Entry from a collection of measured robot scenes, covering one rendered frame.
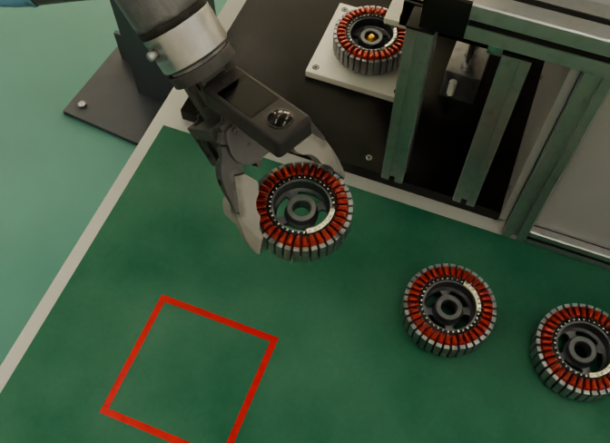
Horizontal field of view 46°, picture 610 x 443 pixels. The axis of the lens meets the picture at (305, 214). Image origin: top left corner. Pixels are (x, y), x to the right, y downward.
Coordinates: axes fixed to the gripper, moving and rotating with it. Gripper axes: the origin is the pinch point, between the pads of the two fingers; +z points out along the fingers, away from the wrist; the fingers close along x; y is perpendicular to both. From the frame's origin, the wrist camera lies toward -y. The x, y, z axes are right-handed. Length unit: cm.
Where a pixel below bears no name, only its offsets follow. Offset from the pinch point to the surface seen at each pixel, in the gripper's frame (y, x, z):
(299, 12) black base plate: 33.3, -30.5, -10.4
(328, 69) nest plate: 23.2, -24.5, -3.4
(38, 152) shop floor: 136, 2, 1
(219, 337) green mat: 10.9, 13.9, 10.3
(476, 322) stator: -7.2, -8.3, 22.3
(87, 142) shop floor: 131, -9, 6
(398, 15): 12.4, -31.7, -6.8
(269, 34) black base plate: 33.2, -24.0, -10.5
